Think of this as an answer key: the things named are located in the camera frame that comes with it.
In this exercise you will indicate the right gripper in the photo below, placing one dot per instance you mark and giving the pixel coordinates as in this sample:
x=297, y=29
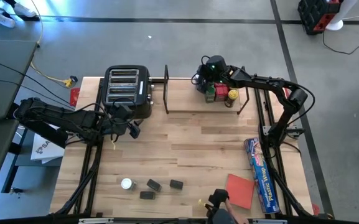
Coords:
x=215, y=70

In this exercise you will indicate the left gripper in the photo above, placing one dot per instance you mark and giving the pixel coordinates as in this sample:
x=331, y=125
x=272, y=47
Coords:
x=120, y=121

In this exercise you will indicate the green-lid spice jar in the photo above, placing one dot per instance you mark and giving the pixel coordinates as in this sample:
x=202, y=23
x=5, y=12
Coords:
x=210, y=92

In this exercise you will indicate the red smoked paprika tin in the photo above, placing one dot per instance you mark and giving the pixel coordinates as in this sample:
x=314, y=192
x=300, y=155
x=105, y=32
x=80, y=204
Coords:
x=222, y=92

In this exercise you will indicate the yellow-lid onion seasoning jar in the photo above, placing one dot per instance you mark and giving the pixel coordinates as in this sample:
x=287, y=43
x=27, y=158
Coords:
x=232, y=95

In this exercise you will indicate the white-lid bagel seasoning jar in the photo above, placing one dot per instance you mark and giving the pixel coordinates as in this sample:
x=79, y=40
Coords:
x=127, y=183

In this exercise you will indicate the black block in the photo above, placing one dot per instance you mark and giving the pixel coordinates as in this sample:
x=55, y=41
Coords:
x=147, y=195
x=176, y=184

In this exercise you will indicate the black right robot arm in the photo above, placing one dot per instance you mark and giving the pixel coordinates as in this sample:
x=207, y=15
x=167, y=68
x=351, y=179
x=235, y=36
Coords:
x=260, y=83

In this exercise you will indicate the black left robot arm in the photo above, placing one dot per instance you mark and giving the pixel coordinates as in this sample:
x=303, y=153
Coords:
x=67, y=119

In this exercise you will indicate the person's forearm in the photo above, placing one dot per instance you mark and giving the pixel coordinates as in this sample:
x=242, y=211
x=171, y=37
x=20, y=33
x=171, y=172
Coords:
x=235, y=214

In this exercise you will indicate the black four-slot toaster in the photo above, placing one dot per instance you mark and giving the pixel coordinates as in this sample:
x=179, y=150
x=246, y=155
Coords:
x=145, y=74

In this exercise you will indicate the green black pepper tin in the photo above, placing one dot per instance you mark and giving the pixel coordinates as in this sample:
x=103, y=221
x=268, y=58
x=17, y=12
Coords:
x=153, y=185

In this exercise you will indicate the white paper with logo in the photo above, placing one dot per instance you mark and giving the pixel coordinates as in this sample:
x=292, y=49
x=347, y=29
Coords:
x=47, y=149

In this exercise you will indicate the black block bottom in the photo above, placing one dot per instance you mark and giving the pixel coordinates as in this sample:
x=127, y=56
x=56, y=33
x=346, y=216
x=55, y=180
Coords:
x=147, y=195

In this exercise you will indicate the silver metal bar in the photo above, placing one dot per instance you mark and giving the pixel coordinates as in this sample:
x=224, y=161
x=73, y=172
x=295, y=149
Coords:
x=269, y=221
x=96, y=221

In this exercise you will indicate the black and red crate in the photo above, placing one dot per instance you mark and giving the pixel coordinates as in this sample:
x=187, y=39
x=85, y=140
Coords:
x=313, y=15

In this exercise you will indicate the blue plastic wrap box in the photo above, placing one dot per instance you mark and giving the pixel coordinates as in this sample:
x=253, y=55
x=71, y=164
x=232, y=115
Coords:
x=261, y=174

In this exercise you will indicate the small yellow scrap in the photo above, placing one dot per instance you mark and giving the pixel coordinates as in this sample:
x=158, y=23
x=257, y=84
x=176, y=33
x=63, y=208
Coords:
x=201, y=203

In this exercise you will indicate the black handheld device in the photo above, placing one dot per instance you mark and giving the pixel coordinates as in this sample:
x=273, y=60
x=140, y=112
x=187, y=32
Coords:
x=218, y=196

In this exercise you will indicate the orange-red square flat pad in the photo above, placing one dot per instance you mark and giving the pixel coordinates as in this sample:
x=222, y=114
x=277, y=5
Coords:
x=239, y=191

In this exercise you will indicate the white stand base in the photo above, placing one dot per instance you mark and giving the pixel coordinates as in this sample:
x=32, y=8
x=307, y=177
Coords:
x=334, y=25

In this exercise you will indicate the person's foot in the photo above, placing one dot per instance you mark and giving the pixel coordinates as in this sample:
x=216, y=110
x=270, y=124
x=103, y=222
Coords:
x=3, y=20
x=25, y=10

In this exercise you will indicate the wooden shelf with black frame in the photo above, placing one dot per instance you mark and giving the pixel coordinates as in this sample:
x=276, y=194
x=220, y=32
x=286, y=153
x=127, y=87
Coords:
x=185, y=96

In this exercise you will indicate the black frame bracket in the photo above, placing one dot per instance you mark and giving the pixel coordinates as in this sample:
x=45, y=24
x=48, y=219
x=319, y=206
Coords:
x=294, y=130

